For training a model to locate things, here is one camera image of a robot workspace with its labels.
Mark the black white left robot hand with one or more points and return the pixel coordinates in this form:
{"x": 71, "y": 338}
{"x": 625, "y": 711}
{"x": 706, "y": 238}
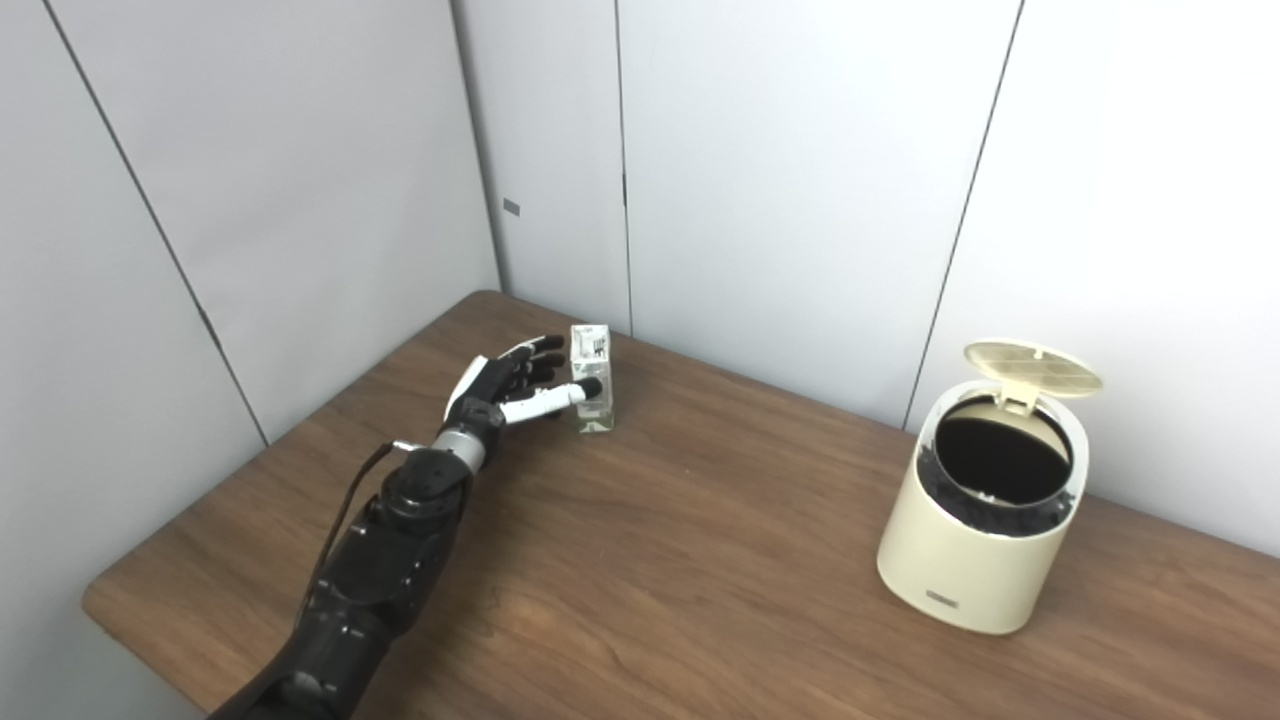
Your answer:
{"x": 485, "y": 392}

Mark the white green milk carton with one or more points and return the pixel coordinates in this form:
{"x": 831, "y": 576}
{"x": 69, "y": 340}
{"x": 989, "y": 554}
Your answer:
{"x": 595, "y": 355}

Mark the cream round bin lid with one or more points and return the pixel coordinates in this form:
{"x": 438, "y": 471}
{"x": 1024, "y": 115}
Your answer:
{"x": 1030, "y": 368}

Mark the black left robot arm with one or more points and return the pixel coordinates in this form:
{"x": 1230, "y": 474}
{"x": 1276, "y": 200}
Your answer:
{"x": 380, "y": 580}

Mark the cream-colored desktop trash bin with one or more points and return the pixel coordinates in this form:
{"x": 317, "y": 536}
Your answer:
{"x": 960, "y": 570}

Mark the black bin liner bag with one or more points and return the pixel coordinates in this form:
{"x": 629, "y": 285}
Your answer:
{"x": 990, "y": 515}

